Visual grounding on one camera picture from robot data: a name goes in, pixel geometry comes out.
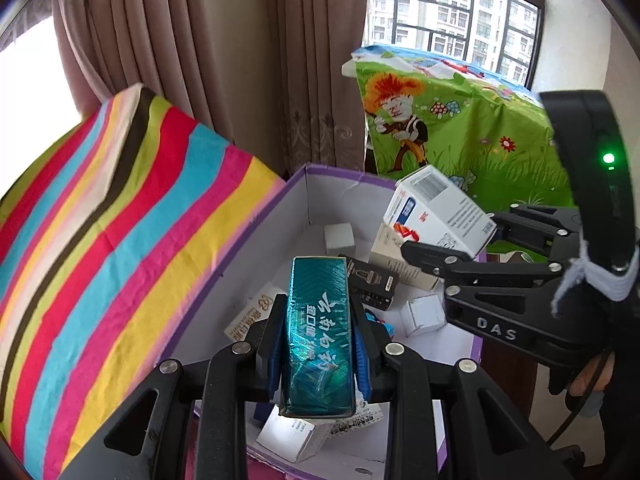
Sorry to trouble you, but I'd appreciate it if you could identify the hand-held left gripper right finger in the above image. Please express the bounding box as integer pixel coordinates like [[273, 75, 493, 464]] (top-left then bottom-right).
[[347, 292, 566, 480]]

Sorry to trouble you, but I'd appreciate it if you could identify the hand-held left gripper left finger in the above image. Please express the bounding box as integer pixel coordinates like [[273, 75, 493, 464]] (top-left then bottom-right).
[[65, 292, 291, 480]]

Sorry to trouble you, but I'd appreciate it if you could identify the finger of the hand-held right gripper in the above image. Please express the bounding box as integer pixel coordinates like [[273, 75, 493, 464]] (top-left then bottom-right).
[[401, 240, 581, 366], [482, 202, 583, 273]]

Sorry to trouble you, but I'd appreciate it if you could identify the teal box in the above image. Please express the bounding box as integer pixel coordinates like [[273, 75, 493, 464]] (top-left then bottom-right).
[[277, 255, 358, 418]]

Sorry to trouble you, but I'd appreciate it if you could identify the white box with barcode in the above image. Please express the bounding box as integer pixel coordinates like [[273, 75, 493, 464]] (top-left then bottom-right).
[[382, 164, 498, 258]]

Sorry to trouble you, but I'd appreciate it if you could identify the purple storage box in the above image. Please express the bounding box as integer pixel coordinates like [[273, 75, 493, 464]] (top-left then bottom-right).
[[157, 161, 488, 480]]

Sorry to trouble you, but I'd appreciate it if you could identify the person's right hand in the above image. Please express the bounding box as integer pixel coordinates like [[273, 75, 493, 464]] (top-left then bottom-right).
[[567, 352, 618, 416]]

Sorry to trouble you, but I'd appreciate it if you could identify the large cream box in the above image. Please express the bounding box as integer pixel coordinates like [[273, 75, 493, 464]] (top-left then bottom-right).
[[369, 222, 441, 291]]

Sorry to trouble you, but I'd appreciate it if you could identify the long white box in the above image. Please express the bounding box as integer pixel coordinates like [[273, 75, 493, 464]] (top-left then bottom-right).
[[223, 281, 288, 343]]

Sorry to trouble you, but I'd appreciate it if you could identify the navy blue box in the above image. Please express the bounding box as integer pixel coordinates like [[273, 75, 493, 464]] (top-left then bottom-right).
[[252, 401, 280, 423]]

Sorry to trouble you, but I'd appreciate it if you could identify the small white box black print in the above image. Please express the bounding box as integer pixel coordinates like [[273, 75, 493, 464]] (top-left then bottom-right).
[[327, 405, 386, 441]]

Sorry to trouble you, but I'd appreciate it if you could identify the white box blue print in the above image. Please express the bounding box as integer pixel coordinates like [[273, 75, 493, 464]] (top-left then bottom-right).
[[256, 412, 333, 462]]

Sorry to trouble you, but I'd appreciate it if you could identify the white cube box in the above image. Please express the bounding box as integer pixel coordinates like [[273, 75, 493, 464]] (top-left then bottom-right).
[[323, 223, 356, 253]]

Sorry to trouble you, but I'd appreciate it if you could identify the white cloth strip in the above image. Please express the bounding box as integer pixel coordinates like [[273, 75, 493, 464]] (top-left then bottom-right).
[[550, 242, 638, 316]]

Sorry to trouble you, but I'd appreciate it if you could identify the green cartoon printed cloth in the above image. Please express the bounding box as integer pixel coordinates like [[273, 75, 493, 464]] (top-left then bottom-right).
[[341, 45, 581, 261]]

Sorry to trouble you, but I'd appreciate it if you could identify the striped colourful blanket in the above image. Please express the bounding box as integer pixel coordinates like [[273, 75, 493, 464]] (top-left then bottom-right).
[[0, 82, 286, 480]]

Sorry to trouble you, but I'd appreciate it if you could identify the black framed window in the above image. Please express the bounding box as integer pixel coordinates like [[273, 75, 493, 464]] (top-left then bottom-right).
[[367, 0, 543, 91]]

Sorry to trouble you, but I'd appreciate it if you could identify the pink beige curtain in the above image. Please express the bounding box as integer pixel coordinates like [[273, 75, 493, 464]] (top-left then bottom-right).
[[50, 0, 371, 181]]

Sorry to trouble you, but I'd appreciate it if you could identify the black cable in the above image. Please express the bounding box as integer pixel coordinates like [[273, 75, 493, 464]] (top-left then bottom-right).
[[545, 350, 618, 448]]

